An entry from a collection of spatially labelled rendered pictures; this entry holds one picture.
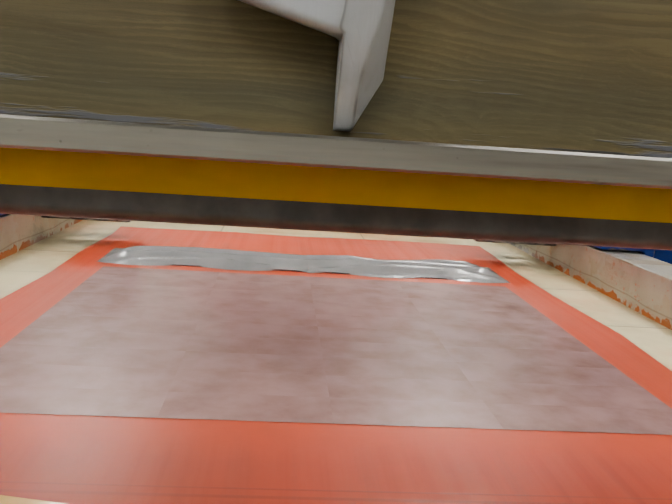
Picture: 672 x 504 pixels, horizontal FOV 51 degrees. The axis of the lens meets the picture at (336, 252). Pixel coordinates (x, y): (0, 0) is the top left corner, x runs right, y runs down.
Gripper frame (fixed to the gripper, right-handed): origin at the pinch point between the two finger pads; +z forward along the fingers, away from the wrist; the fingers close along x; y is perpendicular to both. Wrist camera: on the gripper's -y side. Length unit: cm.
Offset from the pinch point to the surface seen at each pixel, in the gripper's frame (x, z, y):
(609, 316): -23.8, 13.8, -22.5
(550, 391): -7.5, 13.8, -11.7
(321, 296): -25.7, 13.8, -0.9
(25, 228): -39.0, 12.2, 25.2
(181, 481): 2.7, 13.8, 5.5
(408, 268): -35.3, 13.2, -9.2
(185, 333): -14.8, 13.9, 7.7
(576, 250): -38.2, 11.1, -25.6
